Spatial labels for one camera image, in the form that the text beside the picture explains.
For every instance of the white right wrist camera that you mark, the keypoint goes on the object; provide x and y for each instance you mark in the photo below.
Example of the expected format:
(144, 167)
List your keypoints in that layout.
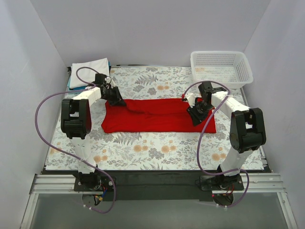
(189, 98)

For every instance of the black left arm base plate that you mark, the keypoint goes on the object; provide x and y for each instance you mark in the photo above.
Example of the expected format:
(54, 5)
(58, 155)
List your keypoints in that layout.
(94, 183)

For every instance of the white plastic basket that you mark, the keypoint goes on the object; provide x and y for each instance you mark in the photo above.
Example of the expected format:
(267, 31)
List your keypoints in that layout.
(229, 68)

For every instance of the teal folded t shirt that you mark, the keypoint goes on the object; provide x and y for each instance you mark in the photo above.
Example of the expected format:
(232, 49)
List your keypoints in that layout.
(76, 87)

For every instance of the red t shirt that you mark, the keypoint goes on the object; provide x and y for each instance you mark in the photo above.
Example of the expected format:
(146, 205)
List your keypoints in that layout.
(154, 115)

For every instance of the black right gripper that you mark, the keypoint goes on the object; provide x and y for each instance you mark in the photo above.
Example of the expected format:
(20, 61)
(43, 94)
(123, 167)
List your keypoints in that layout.
(198, 112)

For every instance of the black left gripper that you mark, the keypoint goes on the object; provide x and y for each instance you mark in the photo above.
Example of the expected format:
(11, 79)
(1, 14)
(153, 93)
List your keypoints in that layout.
(115, 97)

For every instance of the floral patterned tablecloth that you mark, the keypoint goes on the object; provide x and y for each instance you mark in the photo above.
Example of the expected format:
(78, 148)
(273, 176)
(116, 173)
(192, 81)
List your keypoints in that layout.
(156, 151)

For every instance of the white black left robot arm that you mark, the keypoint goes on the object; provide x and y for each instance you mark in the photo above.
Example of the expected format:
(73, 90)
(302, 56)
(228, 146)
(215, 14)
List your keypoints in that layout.
(76, 120)

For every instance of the white folded t shirt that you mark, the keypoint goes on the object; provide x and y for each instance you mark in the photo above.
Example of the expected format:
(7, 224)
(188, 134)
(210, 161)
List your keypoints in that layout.
(89, 71)

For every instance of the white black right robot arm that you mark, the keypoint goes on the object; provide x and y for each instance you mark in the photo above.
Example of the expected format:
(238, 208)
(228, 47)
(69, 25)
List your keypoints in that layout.
(247, 130)

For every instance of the aluminium front rail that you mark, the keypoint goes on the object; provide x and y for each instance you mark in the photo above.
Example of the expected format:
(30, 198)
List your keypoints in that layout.
(63, 184)

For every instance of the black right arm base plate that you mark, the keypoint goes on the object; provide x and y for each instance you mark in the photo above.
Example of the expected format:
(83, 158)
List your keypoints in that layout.
(221, 182)

